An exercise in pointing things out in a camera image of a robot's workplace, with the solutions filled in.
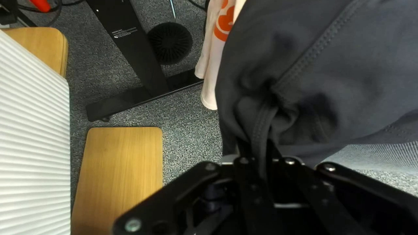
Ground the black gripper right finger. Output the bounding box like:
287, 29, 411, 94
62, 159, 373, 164
267, 141, 418, 235

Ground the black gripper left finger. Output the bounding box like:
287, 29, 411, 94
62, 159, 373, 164
113, 145, 280, 235

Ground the black clothing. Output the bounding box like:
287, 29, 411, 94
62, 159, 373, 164
216, 0, 418, 163

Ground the peach clothing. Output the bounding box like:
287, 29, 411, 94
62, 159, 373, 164
195, 0, 247, 111

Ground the white plastic box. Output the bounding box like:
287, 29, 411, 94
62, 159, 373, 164
0, 31, 71, 235

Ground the black desk leg base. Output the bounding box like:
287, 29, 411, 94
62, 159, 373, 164
87, 0, 199, 121

